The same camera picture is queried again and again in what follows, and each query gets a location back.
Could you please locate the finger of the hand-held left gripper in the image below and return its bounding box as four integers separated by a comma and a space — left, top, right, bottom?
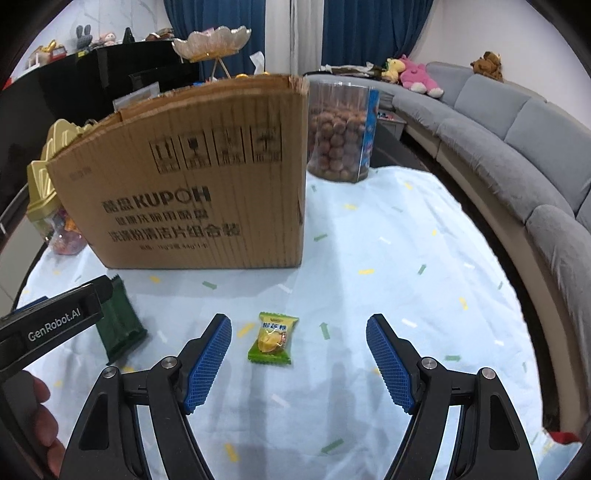
76, 275, 115, 309
16, 298, 54, 317

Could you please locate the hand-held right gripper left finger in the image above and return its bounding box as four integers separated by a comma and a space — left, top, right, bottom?
62, 313, 232, 480

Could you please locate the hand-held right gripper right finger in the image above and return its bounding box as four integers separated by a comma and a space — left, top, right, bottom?
366, 314, 541, 480

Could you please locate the dark green snack packet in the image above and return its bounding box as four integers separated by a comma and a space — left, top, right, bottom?
95, 274, 148, 363

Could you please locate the green yellow candy packet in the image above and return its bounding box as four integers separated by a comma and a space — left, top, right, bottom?
247, 311, 300, 366

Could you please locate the brown cardboard box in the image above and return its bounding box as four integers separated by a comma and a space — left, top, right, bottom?
46, 73, 310, 270

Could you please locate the person's left hand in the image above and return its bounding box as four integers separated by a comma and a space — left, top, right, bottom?
21, 369, 68, 478

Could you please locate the light blue confetti tablecloth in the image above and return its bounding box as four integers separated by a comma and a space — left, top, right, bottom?
16, 164, 583, 480

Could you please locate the gold-lidded clear candy jar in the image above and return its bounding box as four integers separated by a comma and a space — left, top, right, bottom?
25, 119, 100, 256

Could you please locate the black curved television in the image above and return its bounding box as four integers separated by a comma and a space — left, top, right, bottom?
0, 69, 116, 222

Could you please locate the clear jar of brown nuts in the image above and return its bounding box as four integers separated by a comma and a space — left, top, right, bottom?
305, 78, 380, 184

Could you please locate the grey curved sofa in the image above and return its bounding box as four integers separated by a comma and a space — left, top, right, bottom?
300, 60, 591, 444

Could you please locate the grey bin of small toys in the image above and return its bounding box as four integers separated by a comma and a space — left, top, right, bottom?
376, 108, 407, 137

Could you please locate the two-tier white bowl stand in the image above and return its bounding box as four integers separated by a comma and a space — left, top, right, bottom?
172, 25, 254, 84

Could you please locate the pink plush toy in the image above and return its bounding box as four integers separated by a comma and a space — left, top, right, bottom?
398, 54, 445, 97

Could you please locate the blue curtain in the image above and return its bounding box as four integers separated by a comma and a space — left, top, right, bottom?
321, 0, 439, 70
161, 0, 266, 75

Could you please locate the yellow plush toy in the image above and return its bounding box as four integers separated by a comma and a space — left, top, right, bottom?
381, 58, 404, 84

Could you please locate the brown and white cloth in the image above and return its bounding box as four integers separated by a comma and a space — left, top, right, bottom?
318, 62, 386, 79

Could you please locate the brown plush toy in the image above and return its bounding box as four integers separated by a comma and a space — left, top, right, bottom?
471, 51, 504, 83

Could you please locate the white sheer curtain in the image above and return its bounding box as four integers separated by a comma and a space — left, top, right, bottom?
263, 0, 326, 77

